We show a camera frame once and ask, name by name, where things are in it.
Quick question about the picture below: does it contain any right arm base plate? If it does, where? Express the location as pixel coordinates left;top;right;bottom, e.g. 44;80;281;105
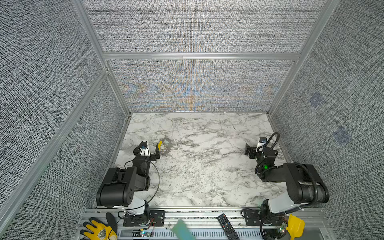
240;208;288;226

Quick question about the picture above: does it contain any yellow capped key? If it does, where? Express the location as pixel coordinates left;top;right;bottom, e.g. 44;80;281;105
158;141;163;151

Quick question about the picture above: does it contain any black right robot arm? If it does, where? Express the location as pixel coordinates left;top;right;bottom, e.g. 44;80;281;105
245;144;330;226

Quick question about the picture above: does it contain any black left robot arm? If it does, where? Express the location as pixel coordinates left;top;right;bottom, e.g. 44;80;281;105
96;141;165;228

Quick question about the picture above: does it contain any clear plastic cup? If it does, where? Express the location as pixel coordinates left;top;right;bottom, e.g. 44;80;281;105
121;138;134;151

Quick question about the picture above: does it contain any grey cable duct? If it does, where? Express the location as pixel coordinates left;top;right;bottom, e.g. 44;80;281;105
118;228;263;240

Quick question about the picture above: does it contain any black remote control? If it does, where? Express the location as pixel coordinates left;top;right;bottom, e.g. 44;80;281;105
217;214;240;240

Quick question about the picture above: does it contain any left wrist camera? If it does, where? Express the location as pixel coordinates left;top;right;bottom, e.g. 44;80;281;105
140;148;151;157

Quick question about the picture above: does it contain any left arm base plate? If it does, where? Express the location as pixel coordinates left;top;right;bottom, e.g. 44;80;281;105
123;210;166;228

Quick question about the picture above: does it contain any yellow black work glove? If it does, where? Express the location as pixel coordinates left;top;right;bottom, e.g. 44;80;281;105
80;213;118;240

